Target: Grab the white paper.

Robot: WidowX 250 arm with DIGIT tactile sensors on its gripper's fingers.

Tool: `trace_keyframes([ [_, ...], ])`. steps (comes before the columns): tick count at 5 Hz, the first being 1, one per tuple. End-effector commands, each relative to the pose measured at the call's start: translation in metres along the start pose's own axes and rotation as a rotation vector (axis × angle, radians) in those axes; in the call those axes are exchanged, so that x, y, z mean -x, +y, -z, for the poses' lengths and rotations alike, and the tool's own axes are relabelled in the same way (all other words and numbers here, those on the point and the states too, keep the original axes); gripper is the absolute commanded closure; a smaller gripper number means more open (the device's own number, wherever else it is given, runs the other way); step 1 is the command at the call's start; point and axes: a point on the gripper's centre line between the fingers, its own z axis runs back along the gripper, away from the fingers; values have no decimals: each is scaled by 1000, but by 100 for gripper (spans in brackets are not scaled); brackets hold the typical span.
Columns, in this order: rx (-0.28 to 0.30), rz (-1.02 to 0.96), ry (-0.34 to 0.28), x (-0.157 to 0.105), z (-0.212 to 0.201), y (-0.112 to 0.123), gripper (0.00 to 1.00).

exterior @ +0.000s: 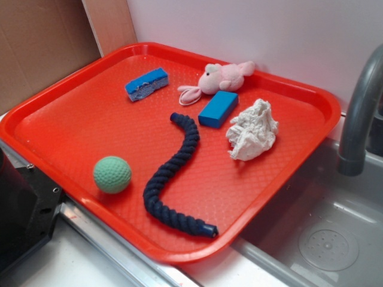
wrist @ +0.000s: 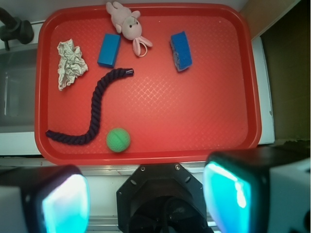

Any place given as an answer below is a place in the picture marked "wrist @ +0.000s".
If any green ball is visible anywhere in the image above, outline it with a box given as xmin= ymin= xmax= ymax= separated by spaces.
xmin=106 ymin=128 xmax=131 ymax=153

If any dark purple rope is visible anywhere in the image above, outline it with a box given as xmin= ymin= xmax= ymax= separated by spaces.
xmin=45 ymin=68 xmax=135 ymax=146

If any red plastic tray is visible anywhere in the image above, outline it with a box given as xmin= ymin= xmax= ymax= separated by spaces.
xmin=35 ymin=3 xmax=261 ymax=165

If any blue rectangular block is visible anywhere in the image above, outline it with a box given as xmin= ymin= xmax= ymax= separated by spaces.
xmin=97 ymin=33 xmax=121 ymax=68

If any black faucet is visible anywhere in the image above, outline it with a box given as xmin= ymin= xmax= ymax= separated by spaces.
xmin=0 ymin=8 xmax=35 ymax=51

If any pink plush bunny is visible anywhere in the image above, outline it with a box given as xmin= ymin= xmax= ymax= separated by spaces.
xmin=105 ymin=1 xmax=153 ymax=57

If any metal sink basin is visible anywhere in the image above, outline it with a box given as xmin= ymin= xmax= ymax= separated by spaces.
xmin=0 ymin=48 xmax=37 ymax=133

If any blue sponge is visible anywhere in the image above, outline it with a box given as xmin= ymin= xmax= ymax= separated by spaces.
xmin=170 ymin=31 xmax=192 ymax=72

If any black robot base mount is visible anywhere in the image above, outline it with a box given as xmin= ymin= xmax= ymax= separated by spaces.
xmin=116 ymin=164 xmax=213 ymax=233

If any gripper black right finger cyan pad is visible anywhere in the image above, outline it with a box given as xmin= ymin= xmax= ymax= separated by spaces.
xmin=203 ymin=146 xmax=311 ymax=233

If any crumpled white paper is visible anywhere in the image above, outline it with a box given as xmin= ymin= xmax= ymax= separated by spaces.
xmin=57 ymin=39 xmax=88 ymax=91

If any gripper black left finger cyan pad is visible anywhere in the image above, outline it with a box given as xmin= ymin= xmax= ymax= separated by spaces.
xmin=0 ymin=165 xmax=90 ymax=233

